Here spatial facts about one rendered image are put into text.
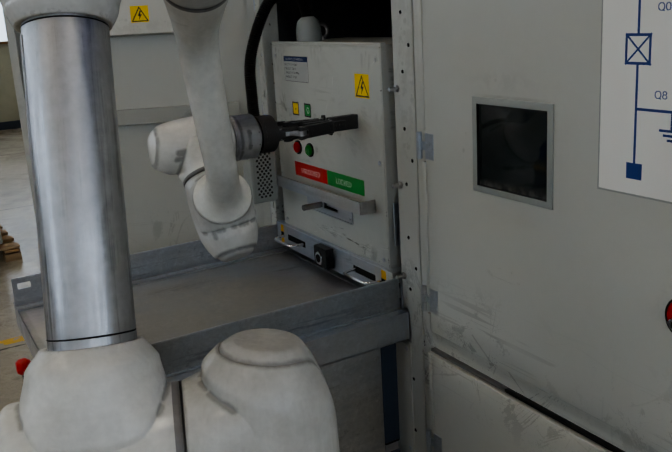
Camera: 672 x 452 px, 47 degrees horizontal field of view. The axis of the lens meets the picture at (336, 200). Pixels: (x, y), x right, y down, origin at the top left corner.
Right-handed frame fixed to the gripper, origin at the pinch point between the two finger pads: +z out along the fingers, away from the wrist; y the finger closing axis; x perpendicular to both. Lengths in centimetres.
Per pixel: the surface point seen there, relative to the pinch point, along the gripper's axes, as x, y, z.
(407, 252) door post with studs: -25.3, 16.9, 3.6
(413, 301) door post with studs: -35.4, 18.3, 3.6
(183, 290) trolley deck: -38, -27, -29
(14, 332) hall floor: -123, -253, -46
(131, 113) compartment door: 0, -62, -27
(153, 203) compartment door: -25, -62, -24
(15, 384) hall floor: -123, -192, -54
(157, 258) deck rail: -34, -42, -31
